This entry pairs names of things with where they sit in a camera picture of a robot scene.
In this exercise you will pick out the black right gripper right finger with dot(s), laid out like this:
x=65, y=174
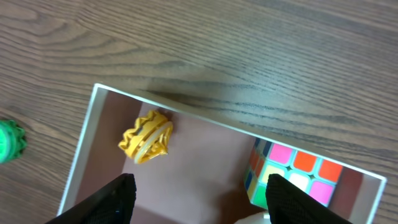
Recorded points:
x=287, y=204

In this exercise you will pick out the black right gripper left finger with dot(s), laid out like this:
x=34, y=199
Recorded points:
x=112, y=204

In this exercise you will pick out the white duck plush toy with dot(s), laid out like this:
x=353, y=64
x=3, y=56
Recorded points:
x=258, y=218

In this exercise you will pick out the multicolour puzzle cube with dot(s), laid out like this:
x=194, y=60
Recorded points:
x=315, y=176

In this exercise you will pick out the gold wheel disc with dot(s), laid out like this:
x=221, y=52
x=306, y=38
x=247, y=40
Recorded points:
x=148, y=138

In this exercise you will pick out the green wheel disc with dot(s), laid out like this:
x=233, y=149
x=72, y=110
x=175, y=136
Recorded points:
x=12, y=140

